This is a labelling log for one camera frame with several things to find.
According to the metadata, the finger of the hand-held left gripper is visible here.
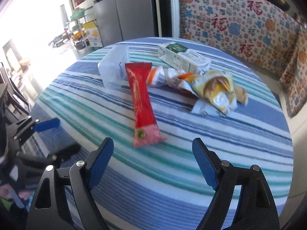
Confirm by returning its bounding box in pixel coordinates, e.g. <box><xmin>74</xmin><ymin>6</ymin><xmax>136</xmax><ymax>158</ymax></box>
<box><xmin>14</xmin><ymin>142</ymin><xmax>81</xmax><ymax>163</ymax></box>
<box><xmin>11</xmin><ymin>117</ymin><xmax>60</xmax><ymax>139</ymax></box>

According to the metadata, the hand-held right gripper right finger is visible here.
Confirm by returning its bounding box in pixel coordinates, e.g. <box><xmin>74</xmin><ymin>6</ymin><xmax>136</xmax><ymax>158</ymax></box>
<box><xmin>192</xmin><ymin>138</ymin><xmax>281</xmax><ymax>230</ymax></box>

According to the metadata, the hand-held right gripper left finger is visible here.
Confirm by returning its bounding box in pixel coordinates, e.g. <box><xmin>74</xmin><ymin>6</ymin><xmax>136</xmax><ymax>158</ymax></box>
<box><xmin>26</xmin><ymin>137</ymin><xmax>115</xmax><ymax>230</ymax></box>

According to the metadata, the long red snack wrapper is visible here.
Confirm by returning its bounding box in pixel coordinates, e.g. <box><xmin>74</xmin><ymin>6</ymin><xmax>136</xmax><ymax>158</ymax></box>
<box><xmin>125</xmin><ymin>62</ymin><xmax>167</xmax><ymax>148</ymax></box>

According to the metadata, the yellow snack bag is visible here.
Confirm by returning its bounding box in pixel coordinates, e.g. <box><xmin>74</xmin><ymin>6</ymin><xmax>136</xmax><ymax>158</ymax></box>
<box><xmin>180</xmin><ymin>69</ymin><xmax>248</xmax><ymax>117</ymax></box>

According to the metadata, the clear plastic container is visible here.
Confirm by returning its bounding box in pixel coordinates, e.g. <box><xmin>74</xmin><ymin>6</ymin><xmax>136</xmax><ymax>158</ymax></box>
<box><xmin>98</xmin><ymin>44</ymin><xmax>130</xmax><ymax>90</ymax></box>

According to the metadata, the white orange wrapper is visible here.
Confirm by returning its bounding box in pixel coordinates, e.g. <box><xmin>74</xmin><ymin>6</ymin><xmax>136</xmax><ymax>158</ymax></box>
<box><xmin>146</xmin><ymin>67</ymin><xmax>192</xmax><ymax>93</ymax></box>

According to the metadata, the white green milk carton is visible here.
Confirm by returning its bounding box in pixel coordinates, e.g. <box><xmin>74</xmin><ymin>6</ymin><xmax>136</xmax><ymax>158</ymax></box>
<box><xmin>157</xmin><ymin>42</ymin><xmax>211</xmax><ymax>73</ymax></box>

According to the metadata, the person's left hand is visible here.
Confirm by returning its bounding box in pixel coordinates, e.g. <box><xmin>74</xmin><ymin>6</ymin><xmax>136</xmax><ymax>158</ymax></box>
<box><xmin>0</xmin><ymin>186</ymin><xmax>34</xmax><ymax>202</ymax></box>

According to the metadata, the round table, striped cloth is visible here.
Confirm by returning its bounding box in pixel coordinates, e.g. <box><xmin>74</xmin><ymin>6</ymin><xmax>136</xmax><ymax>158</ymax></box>
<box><xmin>28</xmin><ymin>37</ymin><xmax>294</xmax><ymax>230</ymax></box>

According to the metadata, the dark wooden chair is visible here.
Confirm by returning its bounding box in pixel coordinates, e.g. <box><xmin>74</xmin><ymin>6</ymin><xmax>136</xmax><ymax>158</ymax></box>
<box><xmin>0</xmin><ymin>62</ymin><xmax>33</xmax><ymax>125</ymax></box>

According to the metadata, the yellow cardboard box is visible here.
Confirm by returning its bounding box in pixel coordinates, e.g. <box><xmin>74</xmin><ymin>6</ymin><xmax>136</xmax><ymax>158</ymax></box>
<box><xmin>83</xmin><ymin>20</ymin><xmax>104</xmax><ymax>48</ymax></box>

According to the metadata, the green shelf rack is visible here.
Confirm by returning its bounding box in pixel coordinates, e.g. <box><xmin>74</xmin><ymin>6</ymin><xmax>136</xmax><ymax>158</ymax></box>
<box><xmin>66</xmin><ymin>6</ymin><xmax>90</xmax><ymax>49</ymax></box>

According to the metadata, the narrow printed floral cloth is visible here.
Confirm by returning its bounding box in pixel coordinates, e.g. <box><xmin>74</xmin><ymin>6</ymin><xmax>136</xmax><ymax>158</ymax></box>
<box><xmin>279</xmin><ymin>35</ymin><xmax>307</xmax><ymax>118</ymax></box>

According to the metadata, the grey refrigerator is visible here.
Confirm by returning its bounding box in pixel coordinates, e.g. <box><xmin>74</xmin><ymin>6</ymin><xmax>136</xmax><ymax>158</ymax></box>
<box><xmin>89</xmin><ymin>0</ymin><xmax>159</xmax><ymax>48</ymax></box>

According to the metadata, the wide printed floral cloth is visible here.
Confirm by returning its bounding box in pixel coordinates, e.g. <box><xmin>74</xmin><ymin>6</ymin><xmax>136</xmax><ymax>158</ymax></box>
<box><xmin>177</xmin><ymin>0</ymin><xmax>300</xmax><ymax>82</ymax></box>

